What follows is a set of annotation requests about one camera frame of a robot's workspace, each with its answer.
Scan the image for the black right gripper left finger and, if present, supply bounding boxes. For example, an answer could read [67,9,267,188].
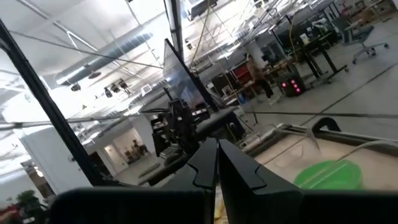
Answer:
[161,138,218,191]

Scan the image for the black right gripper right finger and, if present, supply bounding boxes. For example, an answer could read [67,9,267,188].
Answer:
[218,139,305,224]

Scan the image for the clear plastic bin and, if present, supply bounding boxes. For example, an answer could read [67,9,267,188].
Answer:
[253,123,398,190]

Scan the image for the green plastic bowl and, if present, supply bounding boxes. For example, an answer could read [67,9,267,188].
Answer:
[294,159,364,190]

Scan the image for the black computer monitor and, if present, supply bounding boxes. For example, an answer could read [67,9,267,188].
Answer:
[163,39,220,113]

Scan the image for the black arched clamp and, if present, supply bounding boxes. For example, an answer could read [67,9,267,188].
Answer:
[312,117,342,134]

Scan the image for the person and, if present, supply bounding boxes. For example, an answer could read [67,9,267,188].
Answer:
[246,54,275,100]

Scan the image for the computer tower red lights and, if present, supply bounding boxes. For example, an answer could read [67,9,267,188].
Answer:
[278,74,306,98]

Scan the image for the black desk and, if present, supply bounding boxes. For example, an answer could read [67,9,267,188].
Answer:
[270,29,349,85]

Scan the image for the green potted plant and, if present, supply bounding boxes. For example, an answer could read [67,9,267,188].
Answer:
[15,189,43,215]

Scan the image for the grey office chair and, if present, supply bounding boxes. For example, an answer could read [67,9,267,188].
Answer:
[331,15,389,65]

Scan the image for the grey ventilation duct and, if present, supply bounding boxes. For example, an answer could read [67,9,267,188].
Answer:
[55,32,154,86]

